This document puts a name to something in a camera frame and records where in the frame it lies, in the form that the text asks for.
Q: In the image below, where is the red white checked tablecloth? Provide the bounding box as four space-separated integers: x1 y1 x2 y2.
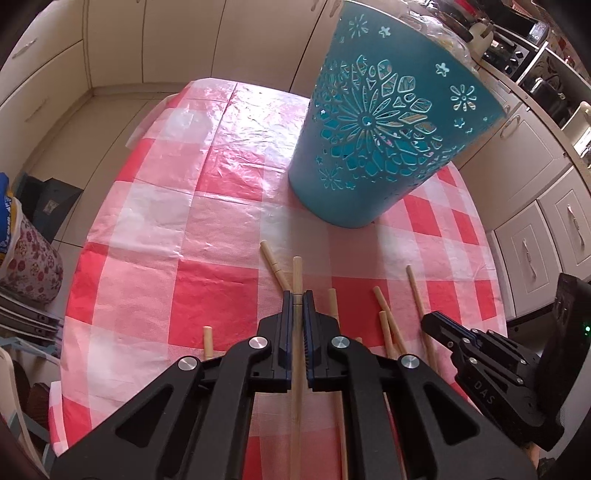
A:
48 78 509 480

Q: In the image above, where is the cream drawer cabinet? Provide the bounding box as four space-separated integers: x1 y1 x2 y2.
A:
0 0 95 123

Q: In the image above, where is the cream door cabinet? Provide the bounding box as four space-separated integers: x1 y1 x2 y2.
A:
88 0 345 97

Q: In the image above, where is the blue white plastic bag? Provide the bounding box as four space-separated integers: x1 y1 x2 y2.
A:
0 172 25 268

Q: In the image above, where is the cream panelled cabinet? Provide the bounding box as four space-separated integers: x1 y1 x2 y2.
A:
455 104 591 324

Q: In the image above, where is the teal cutout plastic bucket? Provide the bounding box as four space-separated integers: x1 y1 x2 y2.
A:
287 0 505 230

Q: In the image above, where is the white jug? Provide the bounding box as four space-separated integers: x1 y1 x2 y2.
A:
468 21 496 54

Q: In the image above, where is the white framed chair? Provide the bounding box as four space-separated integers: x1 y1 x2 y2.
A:
0 346 52 478

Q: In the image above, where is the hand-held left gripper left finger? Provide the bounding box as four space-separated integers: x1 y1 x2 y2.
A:
55 290 296 480

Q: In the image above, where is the grey slatted rack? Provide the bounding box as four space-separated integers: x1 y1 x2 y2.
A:
0 284 63 365

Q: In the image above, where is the floral fabric bag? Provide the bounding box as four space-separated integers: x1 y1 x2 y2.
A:
0 198 64 304

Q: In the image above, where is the bunch of wooden chopsticks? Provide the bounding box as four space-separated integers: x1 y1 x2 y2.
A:
203 240 439 480

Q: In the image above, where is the clear plastic bag of food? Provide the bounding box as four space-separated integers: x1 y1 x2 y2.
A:
402 0 481 70

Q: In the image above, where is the dark box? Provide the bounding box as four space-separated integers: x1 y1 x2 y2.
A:
17 172 85 241

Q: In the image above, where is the black appliance shelf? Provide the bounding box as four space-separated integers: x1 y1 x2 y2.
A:
480 0 591 158

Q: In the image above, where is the beige countertop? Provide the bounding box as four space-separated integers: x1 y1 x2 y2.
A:
475 58 591 195

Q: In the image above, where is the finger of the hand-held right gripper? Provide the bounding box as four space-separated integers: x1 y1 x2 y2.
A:
421 311 565 452

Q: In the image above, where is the light wooden chopstick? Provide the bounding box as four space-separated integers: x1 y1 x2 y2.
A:
287 256 304 480

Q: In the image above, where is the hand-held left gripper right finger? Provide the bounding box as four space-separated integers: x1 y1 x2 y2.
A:
302 290 539 480

